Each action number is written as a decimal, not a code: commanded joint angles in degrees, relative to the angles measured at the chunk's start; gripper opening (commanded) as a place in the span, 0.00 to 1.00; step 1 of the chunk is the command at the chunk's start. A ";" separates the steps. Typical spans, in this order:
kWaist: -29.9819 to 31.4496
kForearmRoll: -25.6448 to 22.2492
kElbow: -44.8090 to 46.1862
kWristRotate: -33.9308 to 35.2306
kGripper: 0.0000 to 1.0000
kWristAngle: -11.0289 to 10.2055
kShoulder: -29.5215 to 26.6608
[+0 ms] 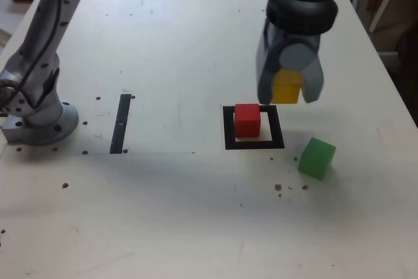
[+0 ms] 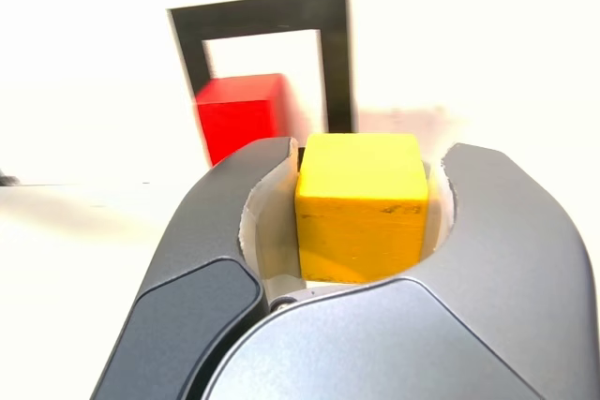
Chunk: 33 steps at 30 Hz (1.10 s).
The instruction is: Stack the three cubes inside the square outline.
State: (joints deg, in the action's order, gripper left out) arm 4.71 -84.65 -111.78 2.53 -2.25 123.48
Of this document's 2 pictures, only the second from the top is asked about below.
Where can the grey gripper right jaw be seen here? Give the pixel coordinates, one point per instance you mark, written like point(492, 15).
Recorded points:
point(506, 255)

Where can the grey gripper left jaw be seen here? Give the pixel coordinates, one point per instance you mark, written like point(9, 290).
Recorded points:
point(197, 231)

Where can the red cube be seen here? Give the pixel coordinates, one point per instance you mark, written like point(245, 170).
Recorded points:
point(234, 123)

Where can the yellow cube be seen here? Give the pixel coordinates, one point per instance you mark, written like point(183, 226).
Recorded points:
point(361, 212)

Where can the black tape square outline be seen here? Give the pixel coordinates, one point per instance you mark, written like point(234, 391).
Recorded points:
point(258, 11)

